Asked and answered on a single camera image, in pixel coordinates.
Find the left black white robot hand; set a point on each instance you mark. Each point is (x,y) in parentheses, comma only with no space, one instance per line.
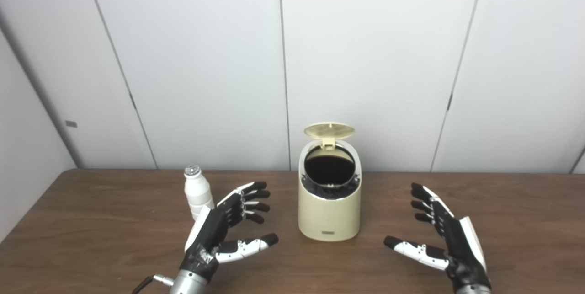
(210,234)

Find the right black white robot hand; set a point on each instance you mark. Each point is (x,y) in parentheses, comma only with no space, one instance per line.
(459,248)

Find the small white plastic bottle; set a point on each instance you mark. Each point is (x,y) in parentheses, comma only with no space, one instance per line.
(197,193)

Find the cream-colored bin body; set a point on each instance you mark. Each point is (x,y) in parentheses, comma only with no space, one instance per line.
(329,216)

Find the round cream bin lid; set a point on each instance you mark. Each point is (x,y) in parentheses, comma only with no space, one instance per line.
(329,130)

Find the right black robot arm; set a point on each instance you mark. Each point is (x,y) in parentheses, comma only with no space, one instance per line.
(473,290)

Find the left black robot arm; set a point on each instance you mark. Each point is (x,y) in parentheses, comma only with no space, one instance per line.
(187,284)

